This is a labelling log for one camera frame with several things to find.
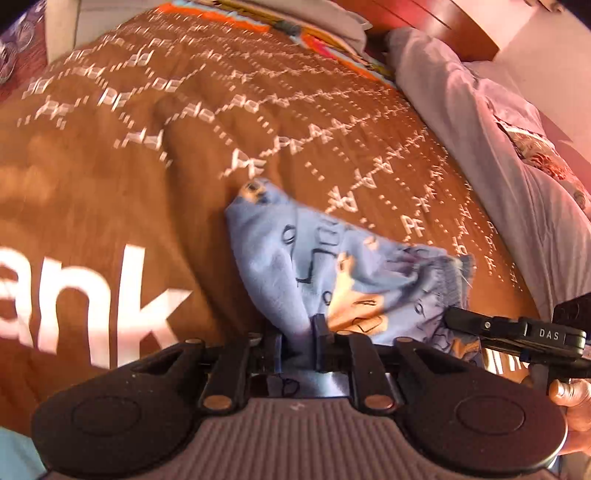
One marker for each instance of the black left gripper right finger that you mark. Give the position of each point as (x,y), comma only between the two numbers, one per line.
(354,354)

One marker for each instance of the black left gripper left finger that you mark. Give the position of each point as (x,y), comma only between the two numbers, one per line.
(227,387)

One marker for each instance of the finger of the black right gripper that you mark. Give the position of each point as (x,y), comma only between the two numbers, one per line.
(475,325)

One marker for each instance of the blue printed kids pants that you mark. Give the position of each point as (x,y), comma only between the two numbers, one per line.
(297,263)

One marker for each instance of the person's right hand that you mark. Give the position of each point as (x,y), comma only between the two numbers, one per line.
(575,397)

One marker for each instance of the grey crumpled blanket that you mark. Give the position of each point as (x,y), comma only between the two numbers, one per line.
(545,230)

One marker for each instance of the floral patterned cushion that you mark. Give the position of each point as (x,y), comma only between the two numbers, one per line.
(540,153)

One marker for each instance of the brown paul frank bedspread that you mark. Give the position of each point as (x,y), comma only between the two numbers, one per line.
(119,159)

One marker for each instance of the red wooden headboard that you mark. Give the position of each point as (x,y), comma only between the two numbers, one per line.
(442,19)

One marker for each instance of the grey pillow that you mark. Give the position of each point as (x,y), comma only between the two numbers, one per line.
(325,14)

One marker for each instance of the blue cyclist print curtain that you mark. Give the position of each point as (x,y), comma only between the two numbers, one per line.
(23,48)

